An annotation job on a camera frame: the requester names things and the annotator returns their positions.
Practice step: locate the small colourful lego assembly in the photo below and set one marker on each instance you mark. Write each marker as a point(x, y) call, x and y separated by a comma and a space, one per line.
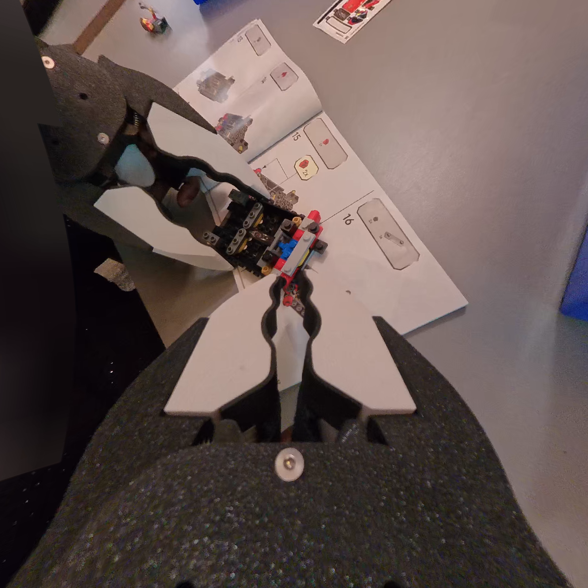
point(155, 20)

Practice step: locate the blue box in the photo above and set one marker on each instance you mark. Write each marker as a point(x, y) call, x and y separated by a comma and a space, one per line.
point(576, 289)

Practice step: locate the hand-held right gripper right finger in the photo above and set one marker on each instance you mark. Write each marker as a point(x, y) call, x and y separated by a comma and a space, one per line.
point(358, 358)

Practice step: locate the grey fabric piece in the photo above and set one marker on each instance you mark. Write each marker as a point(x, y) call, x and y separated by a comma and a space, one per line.
point(115, 274)

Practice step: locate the brown wooden strip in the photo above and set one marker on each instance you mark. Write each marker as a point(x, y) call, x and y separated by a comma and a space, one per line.
point(99, 25)

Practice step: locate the lego instruction booklet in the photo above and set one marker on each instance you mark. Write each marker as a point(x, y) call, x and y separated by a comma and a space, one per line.
point(390, 294)

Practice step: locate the black and red lego model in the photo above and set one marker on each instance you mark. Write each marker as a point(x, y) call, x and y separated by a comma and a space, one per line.
point(257, 234)

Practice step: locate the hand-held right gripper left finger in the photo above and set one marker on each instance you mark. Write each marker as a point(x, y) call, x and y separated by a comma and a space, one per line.
point(229, 358)

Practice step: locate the person's left hand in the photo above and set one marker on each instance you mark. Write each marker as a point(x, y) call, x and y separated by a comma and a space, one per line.
point(188, 192)

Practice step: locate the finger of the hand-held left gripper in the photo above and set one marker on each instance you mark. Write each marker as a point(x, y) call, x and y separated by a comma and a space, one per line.
point(193, 138)
point(151, 220)

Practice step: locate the white sticker sheet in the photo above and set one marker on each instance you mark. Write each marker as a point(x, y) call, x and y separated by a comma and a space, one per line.
point(353, 18)

